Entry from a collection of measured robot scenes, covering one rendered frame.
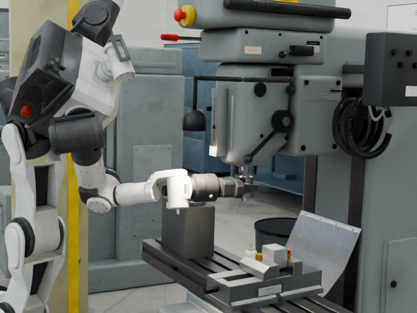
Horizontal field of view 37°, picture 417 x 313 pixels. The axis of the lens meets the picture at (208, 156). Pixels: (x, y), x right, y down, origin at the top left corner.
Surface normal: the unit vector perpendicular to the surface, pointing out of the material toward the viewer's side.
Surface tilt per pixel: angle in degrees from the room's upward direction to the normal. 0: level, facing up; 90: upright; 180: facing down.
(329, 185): 90
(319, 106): 90
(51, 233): 81
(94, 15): 63
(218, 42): 90
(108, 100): 58
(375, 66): 90
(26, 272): 98
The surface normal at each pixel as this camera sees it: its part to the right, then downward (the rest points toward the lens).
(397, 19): -0.86, 0.04
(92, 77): 0.66, -0.43
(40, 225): 0.76, -0.05
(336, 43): 0.51, 0.13
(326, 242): -0.75, -0.41
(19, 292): -0.65, 0.08
